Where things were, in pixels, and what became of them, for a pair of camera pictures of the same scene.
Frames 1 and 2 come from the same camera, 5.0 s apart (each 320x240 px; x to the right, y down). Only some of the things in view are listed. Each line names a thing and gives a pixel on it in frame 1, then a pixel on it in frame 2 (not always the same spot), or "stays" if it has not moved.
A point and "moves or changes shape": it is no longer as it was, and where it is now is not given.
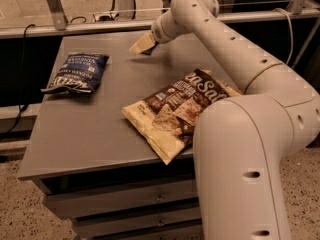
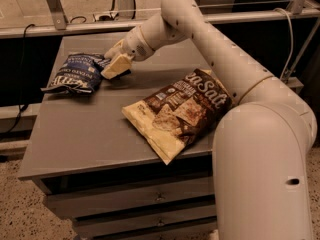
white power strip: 106,17 stays
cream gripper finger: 145,42 -> 118,66
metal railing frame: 57,24 stays
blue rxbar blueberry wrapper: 149,51 moves or changes shape
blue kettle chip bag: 78,74 stays
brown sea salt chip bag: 166,119 stays
